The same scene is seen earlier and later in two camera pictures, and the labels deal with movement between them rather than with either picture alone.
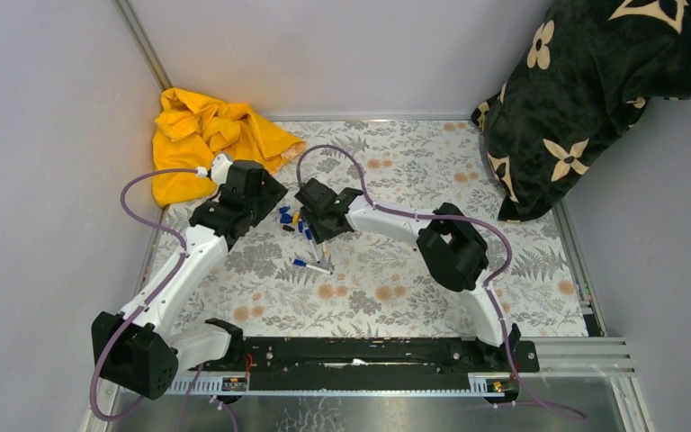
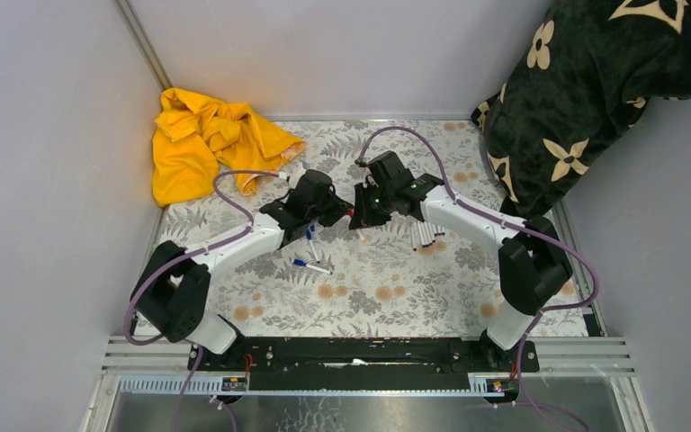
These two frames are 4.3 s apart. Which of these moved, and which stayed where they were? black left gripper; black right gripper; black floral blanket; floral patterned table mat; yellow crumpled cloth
Moved: black left gripper; black right gripper
Stayed: black floral blanket; yellow crumpled cloth; floral patterned table mat
